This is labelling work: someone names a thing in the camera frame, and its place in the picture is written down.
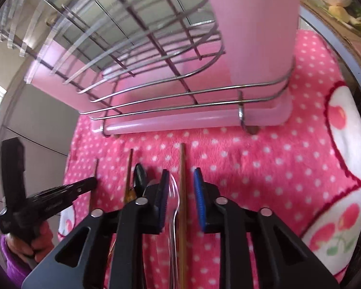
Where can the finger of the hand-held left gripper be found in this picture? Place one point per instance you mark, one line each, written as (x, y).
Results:
(66, 192)

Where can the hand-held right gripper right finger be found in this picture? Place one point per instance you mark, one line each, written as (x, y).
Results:
(200, 207)

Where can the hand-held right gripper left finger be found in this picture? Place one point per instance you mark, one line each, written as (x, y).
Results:
(161, 207)

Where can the clear plastic spoon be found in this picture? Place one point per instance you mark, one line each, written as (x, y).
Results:
(174, 204)

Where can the pink cutlery holder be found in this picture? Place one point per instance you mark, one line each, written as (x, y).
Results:
(252, 30)

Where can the person's left forearm purple sleeve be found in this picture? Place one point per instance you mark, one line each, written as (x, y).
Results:
(13, 268)

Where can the person's left hand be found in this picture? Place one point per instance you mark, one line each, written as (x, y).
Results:
(45, 237)

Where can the grey lower kitchen cabinets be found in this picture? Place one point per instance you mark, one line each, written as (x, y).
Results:
(39, 126)

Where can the pink polka dot blanket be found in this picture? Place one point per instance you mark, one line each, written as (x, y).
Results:
(258, 162)

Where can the pink drip tray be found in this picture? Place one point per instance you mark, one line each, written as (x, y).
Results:
(168, 123)

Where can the metal shelf rack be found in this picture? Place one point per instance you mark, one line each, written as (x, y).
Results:
(353, 64)

